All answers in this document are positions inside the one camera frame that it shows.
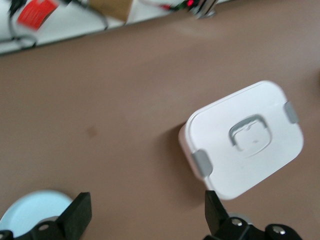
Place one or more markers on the metal table clamp bracket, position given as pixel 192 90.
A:
pixel 205 11

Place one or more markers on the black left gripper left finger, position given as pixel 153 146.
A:
pixel 77 212

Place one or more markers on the red LED display module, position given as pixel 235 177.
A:
pixel 190 3

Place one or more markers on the brown cardboard box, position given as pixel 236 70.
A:
pixel 112 8

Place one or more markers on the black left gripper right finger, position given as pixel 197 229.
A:
pixel 215 212

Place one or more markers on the red card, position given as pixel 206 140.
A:
pixel 35 12

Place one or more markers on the light blue round plate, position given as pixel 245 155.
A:
pixel 27 210

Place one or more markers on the white lidded storage box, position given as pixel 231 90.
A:
pixel 225 170

